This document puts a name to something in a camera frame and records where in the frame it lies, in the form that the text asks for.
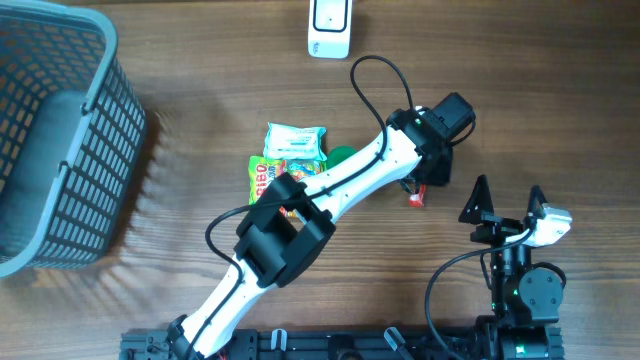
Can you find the dark grey plastic basket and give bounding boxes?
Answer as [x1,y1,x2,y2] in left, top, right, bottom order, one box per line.
[1,0,147,277]

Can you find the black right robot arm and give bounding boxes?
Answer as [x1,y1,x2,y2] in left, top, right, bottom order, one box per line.
[459,175,573,359]

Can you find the small red white packet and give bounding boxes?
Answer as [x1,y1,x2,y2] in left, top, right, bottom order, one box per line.
[408,184,427,208]

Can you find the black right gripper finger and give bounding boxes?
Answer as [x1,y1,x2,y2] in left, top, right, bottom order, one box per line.
[458,174,494,224]
[527,185,547,218]

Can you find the green lid jar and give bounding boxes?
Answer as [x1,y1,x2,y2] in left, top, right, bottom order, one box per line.
[326,146,357,169]

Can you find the green Haribo candy bag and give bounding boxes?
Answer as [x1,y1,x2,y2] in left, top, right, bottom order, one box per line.
[248,156,326,206]

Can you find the white teal wipes pack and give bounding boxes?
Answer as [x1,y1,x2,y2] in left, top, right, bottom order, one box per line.
[263,123,327,161]

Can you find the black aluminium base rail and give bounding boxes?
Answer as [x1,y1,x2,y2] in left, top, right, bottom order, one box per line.
[118,327,566,360]

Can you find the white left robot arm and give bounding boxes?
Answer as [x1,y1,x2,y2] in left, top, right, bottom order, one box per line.
[167,93,475,359]

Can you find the white barcode scanner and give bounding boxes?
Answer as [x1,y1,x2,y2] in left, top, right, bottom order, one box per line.
[307,0,353,59]

